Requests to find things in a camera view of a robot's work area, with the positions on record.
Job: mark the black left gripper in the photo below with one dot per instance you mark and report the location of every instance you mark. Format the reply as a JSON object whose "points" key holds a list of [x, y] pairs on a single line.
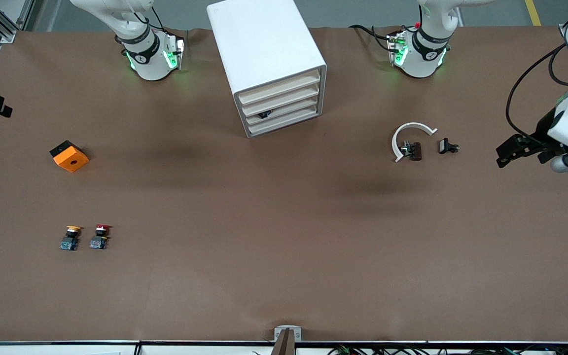
{"points": [[542, 132]]}

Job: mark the red push button switch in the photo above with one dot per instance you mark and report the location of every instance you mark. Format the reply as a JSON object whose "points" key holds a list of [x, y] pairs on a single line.
{"points": [[99, 241]]}

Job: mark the white plastic tray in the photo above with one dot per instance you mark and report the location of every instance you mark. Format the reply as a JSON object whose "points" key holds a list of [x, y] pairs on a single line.
{"points": [[284, 100]]}

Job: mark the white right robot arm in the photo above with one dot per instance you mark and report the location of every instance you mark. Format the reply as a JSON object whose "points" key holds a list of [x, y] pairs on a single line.
{"points": [[148, 61]]}

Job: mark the small black clip component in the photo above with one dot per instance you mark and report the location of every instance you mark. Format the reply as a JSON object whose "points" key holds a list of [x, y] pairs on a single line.
{"points": [[445, 146]]}

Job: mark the orange box with hole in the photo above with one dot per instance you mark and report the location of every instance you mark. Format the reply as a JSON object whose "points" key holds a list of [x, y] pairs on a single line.
{"points": [[71, 159]]}

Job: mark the dark brown metal component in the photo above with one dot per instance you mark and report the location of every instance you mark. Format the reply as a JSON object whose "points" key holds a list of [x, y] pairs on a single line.
{"points": [[413, 151]]}

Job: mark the white curved plastic arc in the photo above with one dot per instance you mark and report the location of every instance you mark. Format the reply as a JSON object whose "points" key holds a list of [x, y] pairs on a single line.
{"points": [[412, 126]]}

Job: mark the small black part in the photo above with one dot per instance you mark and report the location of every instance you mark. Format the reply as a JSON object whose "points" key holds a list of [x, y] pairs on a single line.
{"points": [[264, 114]]}

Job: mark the brown table cover sheet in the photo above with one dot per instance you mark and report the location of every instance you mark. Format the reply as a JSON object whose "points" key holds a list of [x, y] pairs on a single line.
{"points": [[264, 246]]}

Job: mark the yellow push button switch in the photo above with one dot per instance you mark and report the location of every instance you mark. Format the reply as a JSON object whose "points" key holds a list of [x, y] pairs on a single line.
{"points": [[69, 241]]}

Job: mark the grey metal bracket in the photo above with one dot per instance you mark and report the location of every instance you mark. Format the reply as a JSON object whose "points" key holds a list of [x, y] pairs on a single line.
{"points": [[288, 331]]}

